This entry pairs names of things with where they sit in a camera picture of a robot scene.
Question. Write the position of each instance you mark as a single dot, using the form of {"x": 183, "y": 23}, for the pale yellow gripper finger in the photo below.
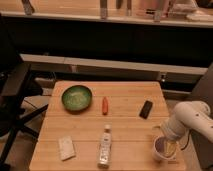
{"x": 170, "y": 148}

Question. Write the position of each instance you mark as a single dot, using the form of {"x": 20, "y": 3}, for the white ceramic cup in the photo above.
{"x": 158, "y": 150}

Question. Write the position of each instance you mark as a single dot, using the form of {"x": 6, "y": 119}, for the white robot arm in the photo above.
{"x": 186, "y": 115}

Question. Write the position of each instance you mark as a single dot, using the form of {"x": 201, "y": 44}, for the green ceramic bowl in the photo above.
{"x": 76, "y": 98}

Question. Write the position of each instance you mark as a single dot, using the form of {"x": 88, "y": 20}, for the black rectangular remote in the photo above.
{"x": 144, "y": 113}

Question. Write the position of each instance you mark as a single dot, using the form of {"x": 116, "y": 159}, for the clear plastic bottle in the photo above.
{"x": 105, "y": 148}

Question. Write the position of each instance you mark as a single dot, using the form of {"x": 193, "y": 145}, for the orange carrot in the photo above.
{"x": 104, "y": 106}

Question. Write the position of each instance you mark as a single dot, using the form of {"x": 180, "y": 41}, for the white folded cloth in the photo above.
{"x": 66, "y": 148}

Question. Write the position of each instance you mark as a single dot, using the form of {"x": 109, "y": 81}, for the black office chair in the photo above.
{"x": 16, "y": 83}

